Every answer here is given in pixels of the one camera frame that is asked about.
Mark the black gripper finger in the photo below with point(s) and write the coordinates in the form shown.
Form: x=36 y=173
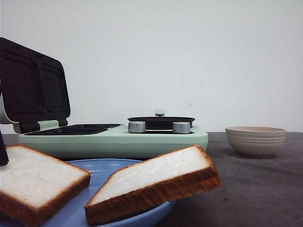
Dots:
x=3 y=153

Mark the toast bread slice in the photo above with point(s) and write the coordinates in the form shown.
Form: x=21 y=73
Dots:
x=146 y=184
x=34 y=185

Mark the mint green breakfast maker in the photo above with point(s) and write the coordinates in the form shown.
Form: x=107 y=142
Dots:
x=34 y=100

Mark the beige ribbed bowl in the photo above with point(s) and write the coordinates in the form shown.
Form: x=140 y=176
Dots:
x=256 y=141

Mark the blue plastic plate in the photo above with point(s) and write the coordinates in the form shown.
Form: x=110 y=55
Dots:
x=73 y=213

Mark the left silver control knob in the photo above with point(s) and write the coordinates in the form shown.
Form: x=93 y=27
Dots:
x=137 y=127

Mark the silver control knob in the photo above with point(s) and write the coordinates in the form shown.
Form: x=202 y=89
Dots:
x=181 y=127
x=137 y=127

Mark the black round frying pan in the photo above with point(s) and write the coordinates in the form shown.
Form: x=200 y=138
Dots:
x=161 y=122

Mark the right silver control knob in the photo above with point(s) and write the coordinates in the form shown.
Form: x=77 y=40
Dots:
x=181 y=127

